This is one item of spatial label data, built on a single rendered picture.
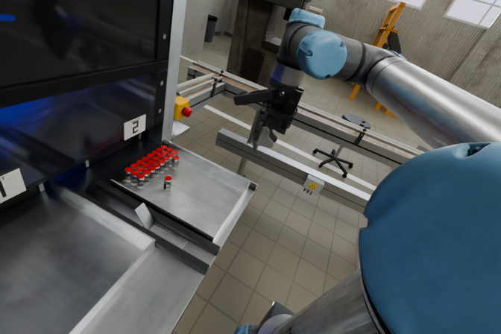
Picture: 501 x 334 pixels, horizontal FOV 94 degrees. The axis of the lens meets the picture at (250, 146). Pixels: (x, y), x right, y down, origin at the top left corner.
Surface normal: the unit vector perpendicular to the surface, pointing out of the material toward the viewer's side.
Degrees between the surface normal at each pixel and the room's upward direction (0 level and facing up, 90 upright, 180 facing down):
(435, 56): 90
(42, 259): 0
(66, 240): 0
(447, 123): 85
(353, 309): 89
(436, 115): 85
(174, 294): 0
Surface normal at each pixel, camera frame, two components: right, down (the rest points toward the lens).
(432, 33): -0.42, 0.40
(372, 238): -0.91, -0.25
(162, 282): 0.27, -0.80
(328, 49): 0.11, 0.57
